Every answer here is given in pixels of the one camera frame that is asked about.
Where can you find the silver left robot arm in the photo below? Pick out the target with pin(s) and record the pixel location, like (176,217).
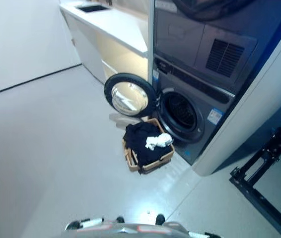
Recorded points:
(86,222)

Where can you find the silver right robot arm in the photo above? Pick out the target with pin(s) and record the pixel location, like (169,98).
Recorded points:
(200,234)

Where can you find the round washing machine door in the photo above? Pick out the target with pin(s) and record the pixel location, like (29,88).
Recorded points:
(128,95)

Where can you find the woven wooden laundry basket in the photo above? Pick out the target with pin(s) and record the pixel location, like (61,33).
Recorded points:
(153,162)

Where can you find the grey front-load washing machine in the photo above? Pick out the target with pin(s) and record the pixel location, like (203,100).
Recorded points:
(205,119)

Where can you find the black garment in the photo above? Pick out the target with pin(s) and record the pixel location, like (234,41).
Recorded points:
(140,141)

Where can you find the white garment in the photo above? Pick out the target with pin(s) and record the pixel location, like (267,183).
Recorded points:
(158,141)

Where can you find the white counter cabinet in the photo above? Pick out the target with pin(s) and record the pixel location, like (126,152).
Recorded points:
(110,39)

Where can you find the grey stacked dryer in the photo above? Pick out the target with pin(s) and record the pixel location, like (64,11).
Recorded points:
(192,42)

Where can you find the black robot foot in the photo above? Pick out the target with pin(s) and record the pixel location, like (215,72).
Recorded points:
(120,219)
(160,219)

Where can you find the black recessed sink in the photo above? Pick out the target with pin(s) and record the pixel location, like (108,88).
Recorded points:
(92,8)

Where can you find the black metal frame stand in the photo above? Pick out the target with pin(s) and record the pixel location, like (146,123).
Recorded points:
(262,168)

